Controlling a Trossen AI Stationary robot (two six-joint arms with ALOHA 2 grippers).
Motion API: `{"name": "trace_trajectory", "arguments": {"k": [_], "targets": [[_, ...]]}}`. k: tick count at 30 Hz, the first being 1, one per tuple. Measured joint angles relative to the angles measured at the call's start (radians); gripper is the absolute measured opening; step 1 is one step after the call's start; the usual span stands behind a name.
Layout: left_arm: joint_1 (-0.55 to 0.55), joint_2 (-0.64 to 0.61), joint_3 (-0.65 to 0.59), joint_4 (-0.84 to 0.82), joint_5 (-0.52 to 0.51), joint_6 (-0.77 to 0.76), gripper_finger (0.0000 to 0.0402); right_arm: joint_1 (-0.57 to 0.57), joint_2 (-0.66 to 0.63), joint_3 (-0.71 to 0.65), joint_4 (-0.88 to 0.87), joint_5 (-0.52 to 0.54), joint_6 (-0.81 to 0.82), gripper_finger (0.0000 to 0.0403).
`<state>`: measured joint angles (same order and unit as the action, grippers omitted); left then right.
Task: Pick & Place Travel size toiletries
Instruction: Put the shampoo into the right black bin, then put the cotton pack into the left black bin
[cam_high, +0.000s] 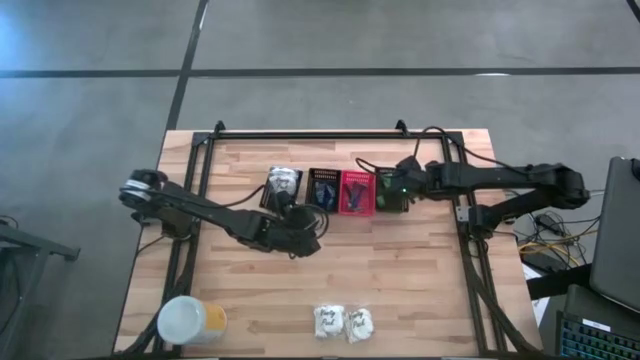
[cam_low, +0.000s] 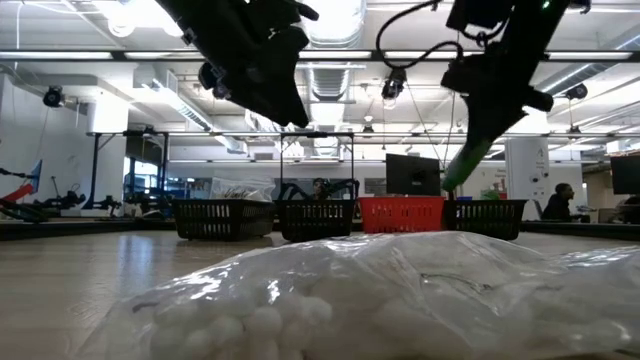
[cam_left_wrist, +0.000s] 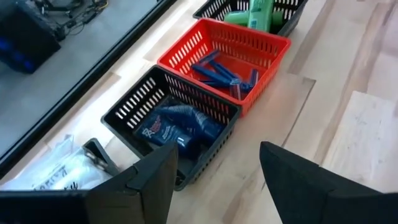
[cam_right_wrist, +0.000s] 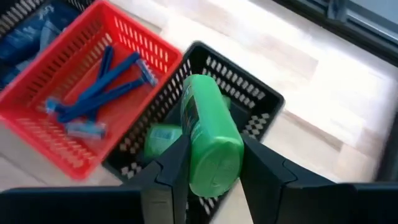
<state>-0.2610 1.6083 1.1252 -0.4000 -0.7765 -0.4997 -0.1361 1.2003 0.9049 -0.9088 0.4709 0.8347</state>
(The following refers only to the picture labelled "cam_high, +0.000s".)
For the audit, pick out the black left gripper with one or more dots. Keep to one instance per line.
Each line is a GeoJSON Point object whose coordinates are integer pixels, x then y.
{"type": "Point", "coordinates": [297, 220]}

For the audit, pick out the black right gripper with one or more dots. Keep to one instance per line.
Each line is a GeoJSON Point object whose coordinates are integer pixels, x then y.
{"type": "Point", "coordinates": [405, 200]}

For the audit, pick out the green travel bottle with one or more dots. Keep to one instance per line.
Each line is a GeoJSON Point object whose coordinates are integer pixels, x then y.
{"type": "Point", "coordinates": [384, 202]}
{"type": "Point", "coordinates": [384, 186]}

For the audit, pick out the printed cotton ball bag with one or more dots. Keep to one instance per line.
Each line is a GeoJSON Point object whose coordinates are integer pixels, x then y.
{"type": "Point", "coordinates": [360, 325]}
{"type": "Point", "coordinates": [274, 181]}
{"type": "Point", "coordinates": [328, 322]}

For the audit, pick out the blue item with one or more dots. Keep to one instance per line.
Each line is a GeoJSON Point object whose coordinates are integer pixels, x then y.
{"type": "Point", "coordinates": [359, 196]}

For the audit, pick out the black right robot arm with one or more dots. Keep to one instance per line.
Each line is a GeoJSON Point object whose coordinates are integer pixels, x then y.
{"type": "Point", "coordinates": [500, 175]}

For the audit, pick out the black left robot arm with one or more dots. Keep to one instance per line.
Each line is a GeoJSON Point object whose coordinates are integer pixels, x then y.
{"type": "Point", "coordinates": [200, 212]}

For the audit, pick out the black plastic basket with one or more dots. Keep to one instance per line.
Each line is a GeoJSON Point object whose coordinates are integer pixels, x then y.
{"type": "Point", "coordinates": [312, 175]}
{"type": "Point", "coordinates": [265, 197]}
{"type": "Point", "coordinates": [382, 171]}

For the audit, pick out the red plastic basket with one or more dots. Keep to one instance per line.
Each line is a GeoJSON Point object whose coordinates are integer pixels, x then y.
{"type": "Point", "coordinates": [346, 205]}

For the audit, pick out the black power adapter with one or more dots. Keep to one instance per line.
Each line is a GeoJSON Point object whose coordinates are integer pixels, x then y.
{"type": "Point", "coordinates": [547, 222]}

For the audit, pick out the yellow canister with white lid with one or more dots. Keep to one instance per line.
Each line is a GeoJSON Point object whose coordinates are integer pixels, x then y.
{"type": "Point", "coordinates": [182, 320]}

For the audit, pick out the white paper sheet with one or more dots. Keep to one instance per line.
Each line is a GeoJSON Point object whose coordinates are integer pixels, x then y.
{"type": "Point", "coordinates": [537, 307]}

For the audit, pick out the grey closed laptop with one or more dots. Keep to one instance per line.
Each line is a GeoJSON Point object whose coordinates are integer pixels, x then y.
{"type": "Point", "coordinates": [617, 235]}

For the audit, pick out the laptop with lit keyboard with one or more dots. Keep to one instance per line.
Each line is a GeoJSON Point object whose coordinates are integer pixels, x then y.
{"type": "Point", "coordinates": [600, 345]}

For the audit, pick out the black floor stand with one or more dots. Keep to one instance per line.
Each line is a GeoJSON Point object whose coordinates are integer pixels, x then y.
{"type": "Point", "coordinates": [35, 247]}

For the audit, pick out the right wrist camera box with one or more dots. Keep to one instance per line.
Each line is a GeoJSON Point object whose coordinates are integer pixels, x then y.
{"type": "Point", "coordinates": [411, 167]}

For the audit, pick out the black metal table frame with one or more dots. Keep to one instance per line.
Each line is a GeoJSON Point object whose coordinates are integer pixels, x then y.
{"type": "Point", "coordinates": [325, 135]}

